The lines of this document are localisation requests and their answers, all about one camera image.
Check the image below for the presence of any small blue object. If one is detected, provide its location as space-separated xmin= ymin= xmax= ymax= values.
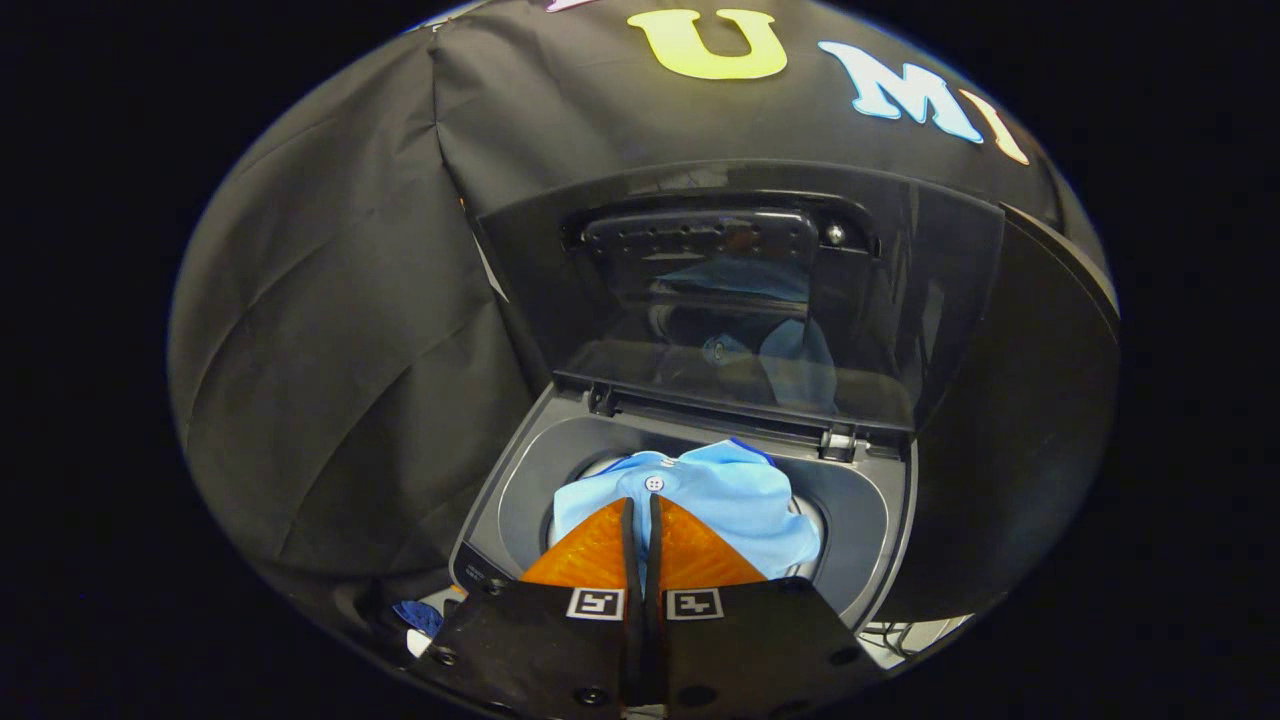
xmin=392 ymin=599 xmax=445 ymax=641

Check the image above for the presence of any dark washing machine lid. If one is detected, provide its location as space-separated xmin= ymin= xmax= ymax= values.
xmin=478 ymin=160 xmax=1007 ymax=443

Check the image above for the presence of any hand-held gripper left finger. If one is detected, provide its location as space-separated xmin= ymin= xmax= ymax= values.
xmin=400 ymin=496 xmax=643 ymax=720

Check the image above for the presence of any light blue polo shirt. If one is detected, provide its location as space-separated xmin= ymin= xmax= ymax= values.
xmin=552 ymin=438 xmax=824 ymax=591

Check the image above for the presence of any black cable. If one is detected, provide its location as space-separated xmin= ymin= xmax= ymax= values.
xmin=860 ymin=619 xmax=936 ymax=653

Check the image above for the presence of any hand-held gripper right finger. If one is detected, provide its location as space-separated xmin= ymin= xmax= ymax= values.
xmin=644 ymin=493 xmax=889 ymax=720

